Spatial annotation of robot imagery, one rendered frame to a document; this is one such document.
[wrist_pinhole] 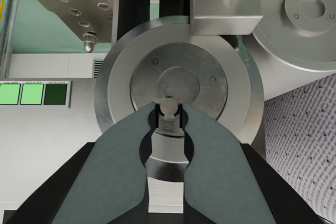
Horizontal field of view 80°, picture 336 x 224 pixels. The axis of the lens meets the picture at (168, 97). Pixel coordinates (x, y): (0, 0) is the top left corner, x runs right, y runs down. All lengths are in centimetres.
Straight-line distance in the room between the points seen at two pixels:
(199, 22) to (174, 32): 3
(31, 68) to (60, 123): 313
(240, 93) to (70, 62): 328
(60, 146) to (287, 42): 51
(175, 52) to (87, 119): 40
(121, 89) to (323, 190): 27
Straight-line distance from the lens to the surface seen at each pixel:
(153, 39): 18
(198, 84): 16
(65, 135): 56
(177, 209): 52
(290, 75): 22
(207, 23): 16
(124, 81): 17
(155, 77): 16
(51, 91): 58
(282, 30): 22
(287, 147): 38
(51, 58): 357
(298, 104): 35
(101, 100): 19
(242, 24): 17
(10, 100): 64
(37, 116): 60
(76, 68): 332
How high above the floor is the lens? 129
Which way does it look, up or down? 11 degrees down
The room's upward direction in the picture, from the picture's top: 180 degrees counter-clockwise
